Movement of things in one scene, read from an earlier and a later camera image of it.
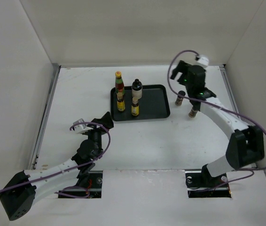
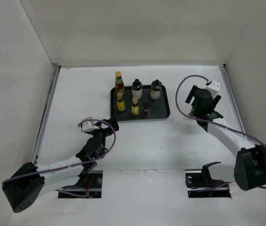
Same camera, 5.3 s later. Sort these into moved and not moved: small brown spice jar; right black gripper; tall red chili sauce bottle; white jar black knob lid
Moved: small brown spice jar; right black gripper
Not moved: white jar black knob lid; tall red chili sauce bottle
